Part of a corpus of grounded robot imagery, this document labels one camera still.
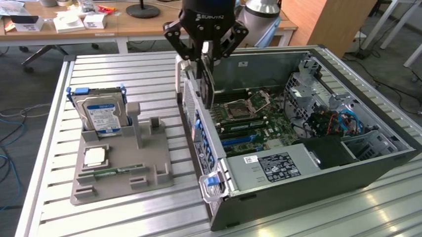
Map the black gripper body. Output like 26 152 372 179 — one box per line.
179 0 238 45

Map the black graphics card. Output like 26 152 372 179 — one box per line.
197 40 218 111

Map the wooden desk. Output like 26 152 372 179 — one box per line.
0 0 119 54
118 0 300 54

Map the black round lamp base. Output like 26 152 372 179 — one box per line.
126 0 162 18

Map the metal socket cover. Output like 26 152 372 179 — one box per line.
248 88 276 116

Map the small white labelled box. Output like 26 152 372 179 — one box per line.
83 14 109 30

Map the CPU socket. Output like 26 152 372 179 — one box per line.
224 100 258 122

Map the clear plastic bag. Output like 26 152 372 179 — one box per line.
79 0 98 13

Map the silver perforated drive cage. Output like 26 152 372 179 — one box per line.
284 58 334 124

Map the wooden cabinet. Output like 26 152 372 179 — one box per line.
280 0 378 54

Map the white box round insert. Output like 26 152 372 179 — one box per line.
53 12 87 34

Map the green motherboard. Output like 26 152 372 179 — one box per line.
198 80 298 158

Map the black power strip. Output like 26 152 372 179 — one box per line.
345 49 373 60

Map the blue expansion slot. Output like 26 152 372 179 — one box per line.
221 134 260 147

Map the white box black lid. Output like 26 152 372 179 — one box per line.
10 14 46 33

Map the black office chair base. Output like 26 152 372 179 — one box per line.
22 44 101 73

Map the printed paper sheet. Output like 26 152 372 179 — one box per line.
0 4 25 17

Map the silver CPU chip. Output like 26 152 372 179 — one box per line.
85 148 109 166

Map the grey parts rack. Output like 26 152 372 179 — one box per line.
70 102 175 207

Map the grey power supply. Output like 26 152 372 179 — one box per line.
226 144 322 192

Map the white furniture piece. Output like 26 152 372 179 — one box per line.
404 45 422 69

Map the blue case release latch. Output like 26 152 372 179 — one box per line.
205 172 221 188

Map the silver disk bay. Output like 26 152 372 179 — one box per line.
341 129 400 161

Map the black open PC case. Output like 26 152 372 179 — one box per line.
174 44 422 232

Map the hard disk with blue bracket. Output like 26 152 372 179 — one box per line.
65 83 134 138

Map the white table frame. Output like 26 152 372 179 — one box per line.
361 0 422 50

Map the red wire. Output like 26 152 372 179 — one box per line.
326 112 341 136

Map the blue SATA wire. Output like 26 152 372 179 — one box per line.
338 108 366 136

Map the white cable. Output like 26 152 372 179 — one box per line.
0 103 51 119

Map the blue cable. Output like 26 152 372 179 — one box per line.
0 118 26 212

